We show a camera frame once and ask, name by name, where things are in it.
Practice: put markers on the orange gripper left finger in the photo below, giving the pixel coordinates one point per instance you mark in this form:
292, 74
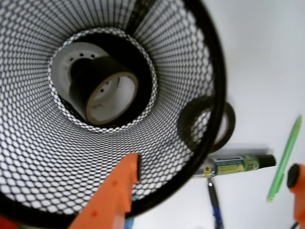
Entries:
108, 206

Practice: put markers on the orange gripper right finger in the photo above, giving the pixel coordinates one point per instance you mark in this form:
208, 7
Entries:
296, 185

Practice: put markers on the large black tape roll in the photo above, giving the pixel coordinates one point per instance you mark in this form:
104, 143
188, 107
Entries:
205, 126

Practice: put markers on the black green marker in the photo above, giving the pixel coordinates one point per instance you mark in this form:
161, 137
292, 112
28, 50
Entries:
216, 166

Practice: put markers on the green pen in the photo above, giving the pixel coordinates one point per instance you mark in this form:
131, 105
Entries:
279, 176

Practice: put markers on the blue black ballpoint pen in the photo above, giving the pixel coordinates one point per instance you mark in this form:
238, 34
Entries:
218, 221

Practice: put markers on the small black tape roll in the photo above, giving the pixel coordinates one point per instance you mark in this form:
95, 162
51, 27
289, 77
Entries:
102, 89

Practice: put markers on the black mesh pen holder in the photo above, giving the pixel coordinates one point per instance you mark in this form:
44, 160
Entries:
51, 160

